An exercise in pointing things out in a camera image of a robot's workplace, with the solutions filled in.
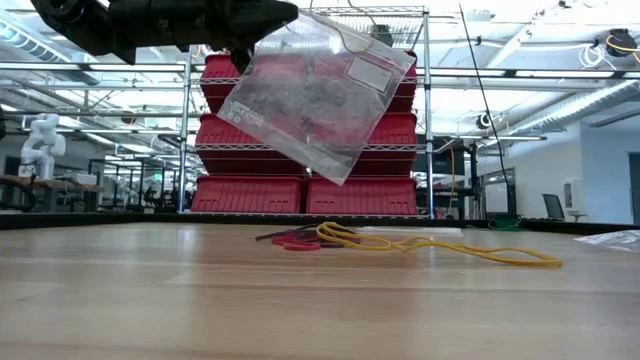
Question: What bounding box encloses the wooden workbench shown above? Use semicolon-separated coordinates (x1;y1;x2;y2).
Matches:
0;172;106;215

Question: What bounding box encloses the thin black hanging cable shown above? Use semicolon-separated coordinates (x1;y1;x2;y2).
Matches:
458;4;516;217

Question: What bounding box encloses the black aluminium table frame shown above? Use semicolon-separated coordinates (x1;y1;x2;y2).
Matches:
0;212;640;236

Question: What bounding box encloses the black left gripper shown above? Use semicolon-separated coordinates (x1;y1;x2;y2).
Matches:
107;0;300;74

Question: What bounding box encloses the grey office chair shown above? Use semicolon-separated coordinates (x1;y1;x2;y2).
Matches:
542;193;568;222

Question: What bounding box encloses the black wall monitor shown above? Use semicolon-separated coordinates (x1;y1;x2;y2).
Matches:
430;135;467;177

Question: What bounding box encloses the white cable coil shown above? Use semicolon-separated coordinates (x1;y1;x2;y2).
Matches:
578;43;607;70

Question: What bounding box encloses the yellow rubber band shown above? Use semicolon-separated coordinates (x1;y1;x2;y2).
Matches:
315;221;431;252
324;19;376;55
394;238;565;269

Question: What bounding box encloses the thin yellow cord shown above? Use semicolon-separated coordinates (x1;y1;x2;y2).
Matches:
448;144;457;214

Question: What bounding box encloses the green wire spool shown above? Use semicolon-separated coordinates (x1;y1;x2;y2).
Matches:
487;213;524;232

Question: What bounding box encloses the chrome wire shelving rack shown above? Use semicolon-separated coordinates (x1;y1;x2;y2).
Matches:
177;4;436;221

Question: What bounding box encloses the dark purple rubber band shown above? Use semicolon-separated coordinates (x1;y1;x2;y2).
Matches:
319;234;361;250
254;223;321;242

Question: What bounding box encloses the black ceiling cable reel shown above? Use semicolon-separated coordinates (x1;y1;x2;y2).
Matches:
597;28;640;64

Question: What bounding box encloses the white wall box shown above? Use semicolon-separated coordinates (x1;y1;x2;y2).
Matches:
563;179;584;211

